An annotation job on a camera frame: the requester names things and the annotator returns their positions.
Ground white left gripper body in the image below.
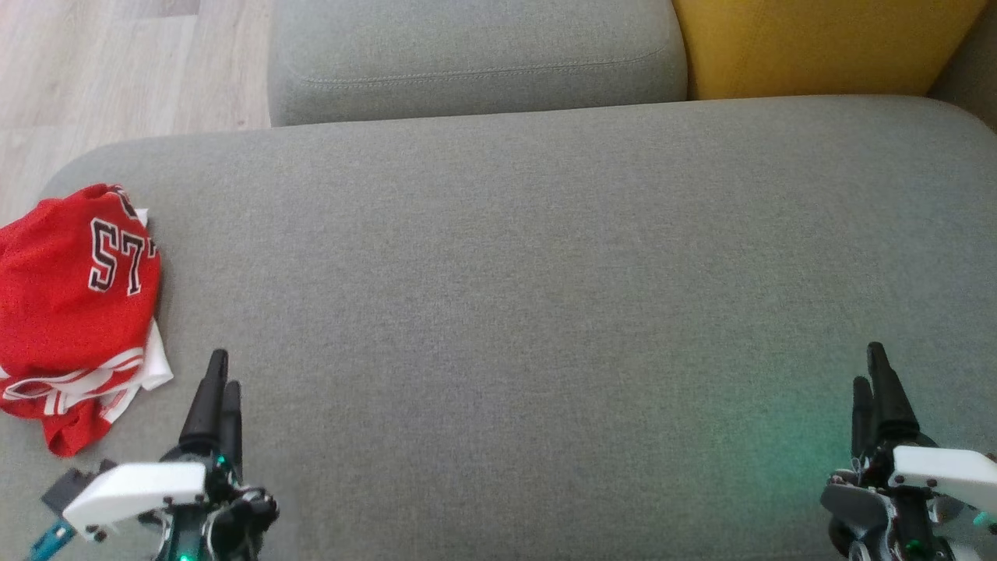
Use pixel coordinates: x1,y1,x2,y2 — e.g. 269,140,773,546
62,443,280,561

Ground red white-striped shorts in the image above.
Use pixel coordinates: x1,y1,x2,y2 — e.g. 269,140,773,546
43,390,143,459

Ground red basketball jersey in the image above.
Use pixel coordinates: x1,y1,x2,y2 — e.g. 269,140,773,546
0,183,174,418

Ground teal-plug left camera cable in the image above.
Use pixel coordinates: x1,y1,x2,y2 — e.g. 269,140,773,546
28,519,76,561

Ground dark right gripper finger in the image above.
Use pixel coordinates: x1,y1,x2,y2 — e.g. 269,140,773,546
867,342,921,450
851,377,878,461

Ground grey sofa back cushion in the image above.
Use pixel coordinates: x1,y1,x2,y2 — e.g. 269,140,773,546
267,0,689,128

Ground grey sofa seat cushion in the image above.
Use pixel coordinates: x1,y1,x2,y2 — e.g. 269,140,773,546
0,95,997,561

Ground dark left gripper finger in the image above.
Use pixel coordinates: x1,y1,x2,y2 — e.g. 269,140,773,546
179,349,230,455
220,380,244,473

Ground yellow sofa back cushion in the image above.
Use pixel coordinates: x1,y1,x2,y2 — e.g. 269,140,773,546
672,0,990,101

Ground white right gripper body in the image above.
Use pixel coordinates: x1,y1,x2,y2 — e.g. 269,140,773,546
822,444,997,561

